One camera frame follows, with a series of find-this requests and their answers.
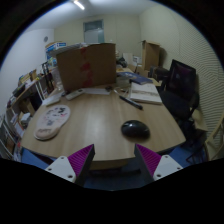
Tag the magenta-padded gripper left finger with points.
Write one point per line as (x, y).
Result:
(63, 166)

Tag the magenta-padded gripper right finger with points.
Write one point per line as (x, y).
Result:
(165, 165)

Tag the black computer mouse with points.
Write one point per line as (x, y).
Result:
(135, 129)

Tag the white printed mouse pad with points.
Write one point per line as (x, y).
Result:
(51, 122)

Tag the flat white box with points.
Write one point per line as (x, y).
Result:
(51, 100)

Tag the black office chair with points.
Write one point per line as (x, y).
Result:
(180, 100)

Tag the black marker pen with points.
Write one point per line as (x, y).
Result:
(131, 102)

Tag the white book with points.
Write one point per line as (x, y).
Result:
(145, 93)

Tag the wooden shelf unit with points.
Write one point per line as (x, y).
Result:
(23, 100)

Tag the blue book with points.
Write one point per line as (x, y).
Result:
(136, 78)

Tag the large brown cardboard box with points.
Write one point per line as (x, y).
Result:
(86, 66)

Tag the tall open cardboard box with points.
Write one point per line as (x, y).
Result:
(151, 55)

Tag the blue white display cabinet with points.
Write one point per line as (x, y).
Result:
(51, 53)

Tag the paper stack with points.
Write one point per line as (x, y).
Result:
(68, 47)

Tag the grey door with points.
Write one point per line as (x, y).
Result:
(94, 33)

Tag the ceiling light tube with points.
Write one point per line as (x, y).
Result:
(79, 4)

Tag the round wall clock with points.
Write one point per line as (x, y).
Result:
(46, 39)

